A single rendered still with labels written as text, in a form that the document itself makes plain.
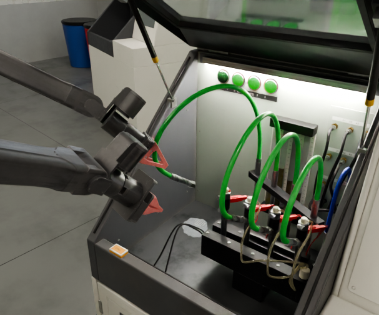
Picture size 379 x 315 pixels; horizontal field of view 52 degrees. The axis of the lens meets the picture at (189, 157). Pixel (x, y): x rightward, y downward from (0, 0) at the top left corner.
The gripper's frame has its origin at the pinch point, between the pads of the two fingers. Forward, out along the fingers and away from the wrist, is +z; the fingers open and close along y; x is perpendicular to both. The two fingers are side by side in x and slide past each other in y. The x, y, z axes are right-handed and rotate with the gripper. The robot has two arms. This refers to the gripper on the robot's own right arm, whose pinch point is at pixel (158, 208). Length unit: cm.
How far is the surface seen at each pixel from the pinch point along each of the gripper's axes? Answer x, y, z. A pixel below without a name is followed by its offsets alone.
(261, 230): -11.2, 9.3, 23.6
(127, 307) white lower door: 18, -34, 32
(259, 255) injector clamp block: -6.2, 3.2, 39.0
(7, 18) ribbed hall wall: 675, 65, 130
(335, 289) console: -28, 8, 42
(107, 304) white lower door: 28, -40, 35
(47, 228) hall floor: 177, -76, 99
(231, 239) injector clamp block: 3.7, 2.0, 37.9
